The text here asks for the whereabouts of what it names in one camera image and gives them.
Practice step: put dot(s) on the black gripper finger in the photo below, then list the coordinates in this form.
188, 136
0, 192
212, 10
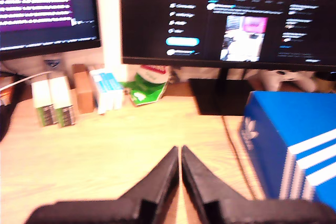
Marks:
162, 182
197, 182

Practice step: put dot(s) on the blue adidas shoebox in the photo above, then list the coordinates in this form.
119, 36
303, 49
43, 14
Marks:
278, 119

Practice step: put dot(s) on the brown cardboard box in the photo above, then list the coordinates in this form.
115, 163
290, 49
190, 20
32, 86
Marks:
84, 95

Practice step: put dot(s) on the green Jenkki gum bag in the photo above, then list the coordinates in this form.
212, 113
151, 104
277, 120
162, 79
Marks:
147, 87

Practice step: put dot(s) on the white game controller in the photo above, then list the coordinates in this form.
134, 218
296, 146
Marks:
288, 78

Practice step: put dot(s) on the blue shield badge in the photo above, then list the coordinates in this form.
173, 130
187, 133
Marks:
52, 64

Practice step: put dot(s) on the wide black computer monitor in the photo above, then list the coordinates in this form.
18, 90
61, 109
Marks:
147, 11

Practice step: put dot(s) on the monitor with purple terminal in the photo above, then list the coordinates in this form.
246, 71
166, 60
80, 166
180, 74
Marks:
84, 11

